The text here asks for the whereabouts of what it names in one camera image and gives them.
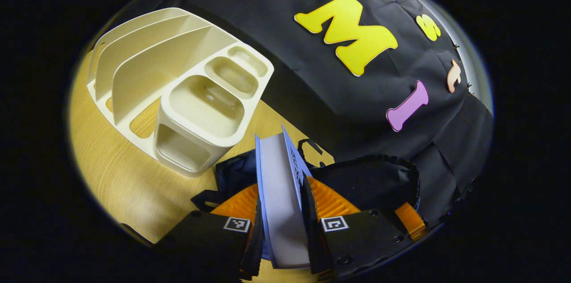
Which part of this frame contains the blue cover book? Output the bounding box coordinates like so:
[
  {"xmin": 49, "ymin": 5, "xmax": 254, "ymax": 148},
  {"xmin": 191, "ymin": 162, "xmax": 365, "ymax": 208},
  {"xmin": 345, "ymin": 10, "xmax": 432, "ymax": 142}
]
[{"xmin": 254, "ymin": 125, "xmax": 314, "ymax": 269}]

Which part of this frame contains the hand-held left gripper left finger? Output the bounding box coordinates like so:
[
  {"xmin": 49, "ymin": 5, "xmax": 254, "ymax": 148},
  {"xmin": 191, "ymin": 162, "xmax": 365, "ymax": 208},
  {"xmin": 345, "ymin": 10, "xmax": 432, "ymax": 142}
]
[{"xmin": 156, "ymin": 183, "xmax": 265, "ymax": 281}]

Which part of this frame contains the black backdrop cloth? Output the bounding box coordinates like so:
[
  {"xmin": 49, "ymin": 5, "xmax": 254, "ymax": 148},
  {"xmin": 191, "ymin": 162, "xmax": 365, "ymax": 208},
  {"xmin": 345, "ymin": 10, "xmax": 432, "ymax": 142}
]
[{"xmin": 116, "ymin": 0, "xmax": 493, "ymax": 225}]

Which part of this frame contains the blue schoolbag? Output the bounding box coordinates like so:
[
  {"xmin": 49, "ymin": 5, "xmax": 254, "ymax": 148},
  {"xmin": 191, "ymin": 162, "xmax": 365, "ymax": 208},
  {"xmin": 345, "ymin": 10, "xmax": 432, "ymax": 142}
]
[{"xmin": 191, "ymin": 138, "xmax": 422, "ymax": 230}]

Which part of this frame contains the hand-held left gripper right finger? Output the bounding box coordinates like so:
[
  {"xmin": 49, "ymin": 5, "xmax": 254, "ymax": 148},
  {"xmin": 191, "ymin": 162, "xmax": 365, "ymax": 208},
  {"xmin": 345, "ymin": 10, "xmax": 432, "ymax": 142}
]
[{"xmin": 300, "ymin": 176, "xmax": 413, "ymax": 281}]

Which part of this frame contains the cream plastic bookshelf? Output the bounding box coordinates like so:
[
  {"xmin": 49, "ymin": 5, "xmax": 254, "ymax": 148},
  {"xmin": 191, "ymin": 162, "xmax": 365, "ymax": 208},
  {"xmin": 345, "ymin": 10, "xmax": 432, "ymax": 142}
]
[{"xmin": 86, "ymin": 7, "xmax": 275, "ymax": 178}]

